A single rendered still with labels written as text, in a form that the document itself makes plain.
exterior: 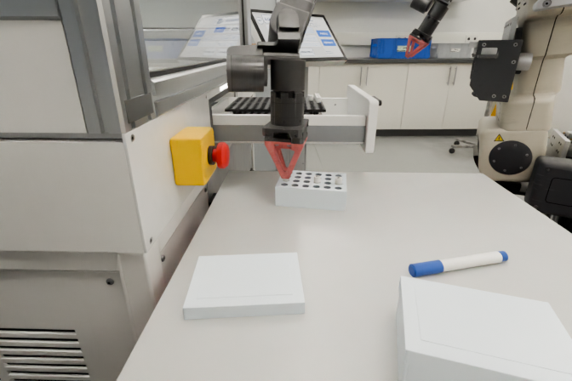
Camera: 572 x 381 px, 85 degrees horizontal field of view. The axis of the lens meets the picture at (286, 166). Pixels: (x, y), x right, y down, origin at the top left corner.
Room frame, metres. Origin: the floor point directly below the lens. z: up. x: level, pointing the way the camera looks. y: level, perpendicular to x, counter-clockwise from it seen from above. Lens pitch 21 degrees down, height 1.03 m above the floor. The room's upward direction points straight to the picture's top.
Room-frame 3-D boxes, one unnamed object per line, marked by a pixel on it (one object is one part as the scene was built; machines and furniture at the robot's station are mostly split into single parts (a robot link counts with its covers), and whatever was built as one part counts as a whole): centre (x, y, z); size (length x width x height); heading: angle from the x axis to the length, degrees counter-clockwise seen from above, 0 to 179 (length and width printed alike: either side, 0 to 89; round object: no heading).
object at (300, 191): (0.53, -0.05, 0.78); 0.12 x 0.08 x 0.04; 81
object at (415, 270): (0.33, -0.22, 0.77); 0.14 x 0.02 x 0.02; 103
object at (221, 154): (0.45, 0.10, 0.88); 0.04 x 0.03 x 0.04; 178
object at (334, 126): (0.78, 0.03, 0.86); 0.40 x 0.26 x 0.06; 88
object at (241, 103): (0.78, 0.02, 0.87); 0.22 x 0.18 x 0.06; 88
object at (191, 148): (0.45, 0.13, 0.88); 0.07 x 0.05 x 0.07; 178
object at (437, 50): (4.11, -2.00, 0.99); 0.40 x 0.31 x 0.17; 91
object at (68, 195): (0.83, 0.62, 0.87); 1.02 x 0.95 x 0.14; 178
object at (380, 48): (4.02, -1.35, 1.01); 0.61 x 0.41 x 0.22; 91
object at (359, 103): (0.77, -0.18, 0.87); 0.29 x 0.02 x 0.11; 178
